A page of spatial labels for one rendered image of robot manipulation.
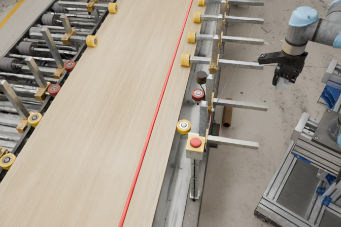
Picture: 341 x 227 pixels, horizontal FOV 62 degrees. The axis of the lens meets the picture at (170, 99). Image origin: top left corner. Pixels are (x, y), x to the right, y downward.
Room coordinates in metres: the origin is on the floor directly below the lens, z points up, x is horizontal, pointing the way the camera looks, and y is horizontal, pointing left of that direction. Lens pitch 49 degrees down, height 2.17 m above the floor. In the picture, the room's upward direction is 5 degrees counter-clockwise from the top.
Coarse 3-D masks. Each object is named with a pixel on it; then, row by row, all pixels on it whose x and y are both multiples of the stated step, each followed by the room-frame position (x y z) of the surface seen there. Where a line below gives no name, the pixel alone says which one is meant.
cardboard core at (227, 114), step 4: (224, 108) 1.68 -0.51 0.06; (228, 108) 1.66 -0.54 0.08; (224, 112) 1.62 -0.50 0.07; (228, 112) 1.61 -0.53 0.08; (224, 116) 1.58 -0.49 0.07; (228, 116) 1.57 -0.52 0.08; (224, 120) 1.53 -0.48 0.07; (228, 120) 1.52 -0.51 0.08; (224, 124) 1.53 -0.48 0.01; (228, 124) 1.52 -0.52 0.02
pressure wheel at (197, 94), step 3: (195, 90) 1.17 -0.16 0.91; (198, 90) 1.17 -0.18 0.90; (201, 90) 1.16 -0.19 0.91; (192, 93) 1.14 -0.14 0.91; (195, 93) 1.14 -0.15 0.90; (198, 93) 1.14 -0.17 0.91; (201, 93) 1.14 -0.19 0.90; (192, 96) 1.13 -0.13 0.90; (195, 96) 1.12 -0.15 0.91; (198, 96) 1.11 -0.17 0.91; (201, 96) 1.11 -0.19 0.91; (195, 99) 1.11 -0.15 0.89; (198, 99) 1.10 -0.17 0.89; (201, 99) 1.11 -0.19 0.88
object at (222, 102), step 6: (198, 102) 1.13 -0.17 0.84; (216, 102) 1.10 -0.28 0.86; (222, 102) 1.09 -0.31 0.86; (228, 102) 1.09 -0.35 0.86; (234, 102) 1.08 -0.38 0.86; (240, 102) 1.08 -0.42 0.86; (246, 102) 1.07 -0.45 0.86; (246, 108) 1.05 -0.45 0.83; (252, 108) 1.04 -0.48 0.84; (258, 108) 1.03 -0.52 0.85; (264, 108) 1.02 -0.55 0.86
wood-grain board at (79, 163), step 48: (144, 0) 2.29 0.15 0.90; (96, 48) 1.67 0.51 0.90; (144, 48) 1.62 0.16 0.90; (192, 48) 1.58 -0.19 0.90; (96, 96) 1.19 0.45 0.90; (144, 96) 1.16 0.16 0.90; (48, 144) 0.87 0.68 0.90; (96, 144) 0.84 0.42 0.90; (144, 144) 0.81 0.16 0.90; (0, 192) 0.62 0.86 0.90; (48, 192) 0.59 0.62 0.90; (96, 192) 0.57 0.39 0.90; (144, 192) 0.55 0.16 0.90
